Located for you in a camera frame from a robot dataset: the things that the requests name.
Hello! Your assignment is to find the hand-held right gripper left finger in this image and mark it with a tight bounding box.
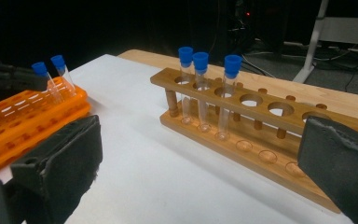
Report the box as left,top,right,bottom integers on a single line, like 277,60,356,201
10,114,103,224

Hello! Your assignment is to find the orange plastic tube rack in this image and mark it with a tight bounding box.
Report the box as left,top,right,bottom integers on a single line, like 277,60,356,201
0,76,91,178

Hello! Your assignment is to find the dark equipment with red light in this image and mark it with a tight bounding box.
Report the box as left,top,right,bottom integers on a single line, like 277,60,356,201
227,0,259,48

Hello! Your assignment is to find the grey metal stand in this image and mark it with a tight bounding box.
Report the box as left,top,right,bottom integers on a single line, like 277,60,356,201
293,0,358,84

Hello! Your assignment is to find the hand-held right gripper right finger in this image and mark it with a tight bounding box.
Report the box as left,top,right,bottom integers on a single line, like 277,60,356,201
297,115,358,224

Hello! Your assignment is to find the wooden test tube rack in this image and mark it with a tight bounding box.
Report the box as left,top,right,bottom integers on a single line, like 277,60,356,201
149,66,358,215

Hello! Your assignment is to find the blue-capped test tube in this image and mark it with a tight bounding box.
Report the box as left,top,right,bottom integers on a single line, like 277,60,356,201
178,46,196,126
192,51,213,133
213,54,243,142
49,54,77,97
31,61,64,105

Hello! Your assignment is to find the white table mat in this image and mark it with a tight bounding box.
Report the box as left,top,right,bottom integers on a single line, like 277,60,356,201
0,54,355,224

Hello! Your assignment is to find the grey floor cable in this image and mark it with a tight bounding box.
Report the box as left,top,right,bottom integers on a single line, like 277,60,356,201
241,55,277,78

